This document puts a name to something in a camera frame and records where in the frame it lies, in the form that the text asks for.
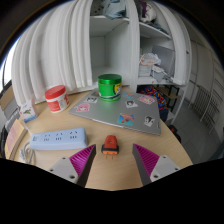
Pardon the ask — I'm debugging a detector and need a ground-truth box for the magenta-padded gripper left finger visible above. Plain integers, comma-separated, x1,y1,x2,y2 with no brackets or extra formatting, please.
48,143,97,188

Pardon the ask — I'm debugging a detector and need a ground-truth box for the grey laptop with stickers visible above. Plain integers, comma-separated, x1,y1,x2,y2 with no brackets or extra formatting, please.
68,87,162,137

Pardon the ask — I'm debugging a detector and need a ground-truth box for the orange charger block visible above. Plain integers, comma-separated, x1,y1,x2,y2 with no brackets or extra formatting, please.
101,134,120,160

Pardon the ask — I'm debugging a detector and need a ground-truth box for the light blue power strip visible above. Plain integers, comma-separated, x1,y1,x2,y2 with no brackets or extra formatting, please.
29,127,89,151

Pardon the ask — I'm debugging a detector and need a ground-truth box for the red-lidded white jar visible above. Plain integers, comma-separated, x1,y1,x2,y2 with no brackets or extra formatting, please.
44,84,71,114

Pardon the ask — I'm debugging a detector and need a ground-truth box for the multicoloured patterned bag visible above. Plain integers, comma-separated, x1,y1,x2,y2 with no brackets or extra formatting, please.
138,84,169,111

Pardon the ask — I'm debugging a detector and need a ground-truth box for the white cable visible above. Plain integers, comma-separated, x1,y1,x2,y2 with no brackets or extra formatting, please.
18,141,36,165

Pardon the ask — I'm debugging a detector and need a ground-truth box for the white shelf unit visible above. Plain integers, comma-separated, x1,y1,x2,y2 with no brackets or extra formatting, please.
88,0,193,88

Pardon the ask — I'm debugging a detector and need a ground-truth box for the green round tin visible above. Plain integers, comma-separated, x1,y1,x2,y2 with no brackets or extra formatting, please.
97,73,123,102

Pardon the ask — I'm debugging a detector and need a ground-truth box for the white metal rack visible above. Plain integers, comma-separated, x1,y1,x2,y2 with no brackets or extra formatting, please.
189,83,218,124

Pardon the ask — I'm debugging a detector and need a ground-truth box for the wide white pleated curtain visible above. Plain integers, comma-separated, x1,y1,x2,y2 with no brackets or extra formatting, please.
11,0,95,103

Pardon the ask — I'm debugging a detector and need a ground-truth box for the black-framed window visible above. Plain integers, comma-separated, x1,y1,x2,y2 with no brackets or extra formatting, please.
1,39,16,91

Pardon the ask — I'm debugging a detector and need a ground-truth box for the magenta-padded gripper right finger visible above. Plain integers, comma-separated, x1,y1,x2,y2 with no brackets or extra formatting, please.
132,143,182,187

